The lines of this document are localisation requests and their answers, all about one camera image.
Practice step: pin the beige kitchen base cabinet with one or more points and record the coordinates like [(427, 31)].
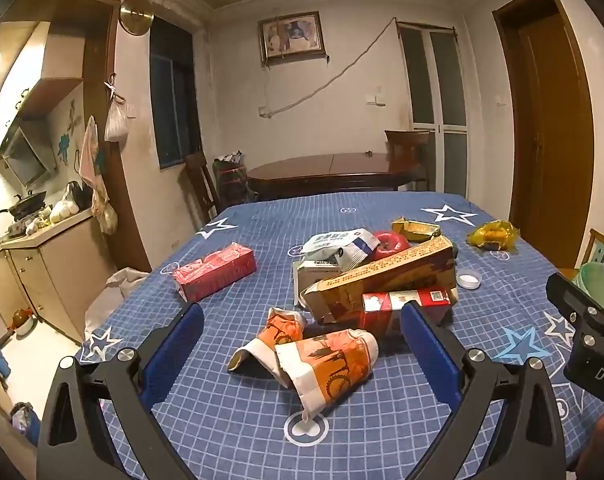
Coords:
[(37, 270)]

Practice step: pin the hanging pink cloth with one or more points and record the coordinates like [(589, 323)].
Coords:
[(88, 155)]

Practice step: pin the small wooden chair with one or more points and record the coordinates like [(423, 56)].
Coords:
[(599, 247)]

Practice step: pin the yellow plastic bag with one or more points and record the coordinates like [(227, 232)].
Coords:
[(492, 235)]

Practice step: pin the hanging white plastic bag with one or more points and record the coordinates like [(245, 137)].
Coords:
[(116, 122)]

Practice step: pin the red and white carton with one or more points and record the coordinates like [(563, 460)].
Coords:
[(379, 307)]

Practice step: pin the dark window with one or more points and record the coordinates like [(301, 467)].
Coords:
[(174, 95)]

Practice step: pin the framed wall picture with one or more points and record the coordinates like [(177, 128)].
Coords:
[(292, 35)]

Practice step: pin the gold foil wrapper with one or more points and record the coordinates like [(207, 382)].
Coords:
[(414, 230)]

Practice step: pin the frosted glass double door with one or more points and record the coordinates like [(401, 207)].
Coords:
[(434, 105)]

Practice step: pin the large crushed orange paper cup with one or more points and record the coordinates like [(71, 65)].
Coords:
[(332, 365)]

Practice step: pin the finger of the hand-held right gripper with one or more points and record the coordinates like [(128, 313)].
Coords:
[(569, 292)]

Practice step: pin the white bag on counter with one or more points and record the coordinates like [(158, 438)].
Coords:
[(62, 211)]

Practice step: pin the green-lined trash bin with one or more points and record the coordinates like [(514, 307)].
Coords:
[(599, 280)]

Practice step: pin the pink tissue pack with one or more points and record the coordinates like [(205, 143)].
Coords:
[(217, 272)]

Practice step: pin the dark wooden dining table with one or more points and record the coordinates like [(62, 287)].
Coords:
[(327, 167)]

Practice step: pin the long brown cardboard box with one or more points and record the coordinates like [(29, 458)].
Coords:
[(392, 277)]

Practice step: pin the white bottle cap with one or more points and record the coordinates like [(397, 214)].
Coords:
[(469, 279)]

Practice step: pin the white medicine box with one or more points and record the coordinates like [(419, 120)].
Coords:
[(314, 272)]

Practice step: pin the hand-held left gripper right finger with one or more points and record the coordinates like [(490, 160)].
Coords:
[(429, 355)]

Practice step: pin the hanging yellowish bag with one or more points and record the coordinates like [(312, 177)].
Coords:
[(106, 215)]

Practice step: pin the small crushed orange paper cup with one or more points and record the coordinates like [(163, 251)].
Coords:
[(277, 335)]

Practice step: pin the beige kitchen wall cabinet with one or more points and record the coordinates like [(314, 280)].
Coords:
[(47, 55)]

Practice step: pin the wooden dining chair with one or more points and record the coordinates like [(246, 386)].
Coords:
[(407, 147), (199, 180)]

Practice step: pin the black bag on counter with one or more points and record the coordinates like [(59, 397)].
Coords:
[(77, 195)]

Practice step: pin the gold wall clock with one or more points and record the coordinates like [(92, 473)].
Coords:
[(136, 14)]

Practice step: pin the red apple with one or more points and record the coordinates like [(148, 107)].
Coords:
[(392, 245)]

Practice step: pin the blue star-print tablecloth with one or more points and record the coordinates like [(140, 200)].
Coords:
[(232, 435)]

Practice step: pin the blue flower wall sticker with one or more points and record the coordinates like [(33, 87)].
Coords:
[(64, 149)]

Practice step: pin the black wok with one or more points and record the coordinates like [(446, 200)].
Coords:
[(27, 202)]

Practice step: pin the range hood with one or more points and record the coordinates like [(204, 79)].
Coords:
[(24, 157)]

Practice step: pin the plain brown wooden door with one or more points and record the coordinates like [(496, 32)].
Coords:
[(547, 125)]

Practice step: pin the white light switch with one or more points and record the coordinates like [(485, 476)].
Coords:
[(377, 97)]

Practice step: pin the wooden kitchen doorway frame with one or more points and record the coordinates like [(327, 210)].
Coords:
[(127, 210)]

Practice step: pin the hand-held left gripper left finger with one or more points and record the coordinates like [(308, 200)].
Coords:
[(177, 355)]

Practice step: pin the white and blue packet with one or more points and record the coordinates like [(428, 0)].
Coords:
[(339, 242)]

